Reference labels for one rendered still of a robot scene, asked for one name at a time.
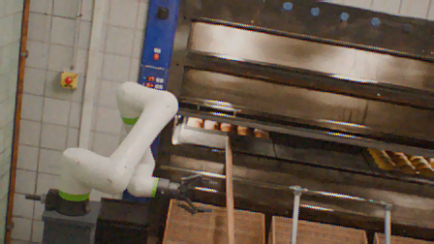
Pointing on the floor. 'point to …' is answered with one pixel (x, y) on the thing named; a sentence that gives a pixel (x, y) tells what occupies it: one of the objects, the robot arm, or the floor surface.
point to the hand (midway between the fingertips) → (212, 197)
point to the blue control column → (161, 40)
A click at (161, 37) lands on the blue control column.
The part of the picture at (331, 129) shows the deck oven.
